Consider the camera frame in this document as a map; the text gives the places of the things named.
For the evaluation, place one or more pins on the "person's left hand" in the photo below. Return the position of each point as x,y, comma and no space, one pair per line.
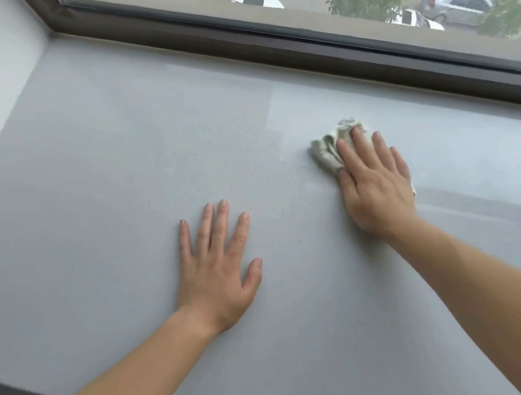
213,288

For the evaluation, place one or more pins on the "person's right hand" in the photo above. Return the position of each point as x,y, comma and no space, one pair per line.
377,195

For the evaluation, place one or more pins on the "white cleaning cloth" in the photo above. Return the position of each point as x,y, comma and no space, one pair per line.
324,152

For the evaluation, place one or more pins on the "person's right forearm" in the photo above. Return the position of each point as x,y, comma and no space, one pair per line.
474,286

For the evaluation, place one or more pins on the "person's left forearm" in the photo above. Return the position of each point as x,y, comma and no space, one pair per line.
136,385

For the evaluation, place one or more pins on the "small white car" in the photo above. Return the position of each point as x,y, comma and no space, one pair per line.
413,20

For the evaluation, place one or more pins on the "silver car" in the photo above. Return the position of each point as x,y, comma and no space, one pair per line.
461,4

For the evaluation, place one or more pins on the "slender green tree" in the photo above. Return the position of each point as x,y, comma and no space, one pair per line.
507,16

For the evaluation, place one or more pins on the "dark brown window frame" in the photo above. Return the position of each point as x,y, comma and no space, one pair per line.
275,41

